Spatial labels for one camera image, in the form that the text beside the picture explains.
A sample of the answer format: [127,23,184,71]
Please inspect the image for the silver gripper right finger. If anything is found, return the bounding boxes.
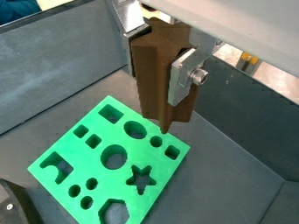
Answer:
[168,29,224,106]

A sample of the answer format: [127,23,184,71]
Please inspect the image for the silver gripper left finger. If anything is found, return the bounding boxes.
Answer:
[111,0,148,76]

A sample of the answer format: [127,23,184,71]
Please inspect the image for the brown star-shaped block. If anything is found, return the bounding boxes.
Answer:
[131,17,199,133]

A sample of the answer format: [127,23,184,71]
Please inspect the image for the black object with screw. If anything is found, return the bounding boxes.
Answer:
[0,178,42,224]

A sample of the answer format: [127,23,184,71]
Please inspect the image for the yellow black background fixture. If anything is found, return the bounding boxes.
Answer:
[236,52,261,76]

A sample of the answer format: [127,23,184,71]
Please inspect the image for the grey bin side walls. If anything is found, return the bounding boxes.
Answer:
[0,0,299,224]

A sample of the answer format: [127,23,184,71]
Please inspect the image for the blue cloth in background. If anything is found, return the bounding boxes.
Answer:
[0,0,41,25]

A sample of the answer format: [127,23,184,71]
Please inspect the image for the green shape sorter board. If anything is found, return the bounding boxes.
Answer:
[28,96,189,224]

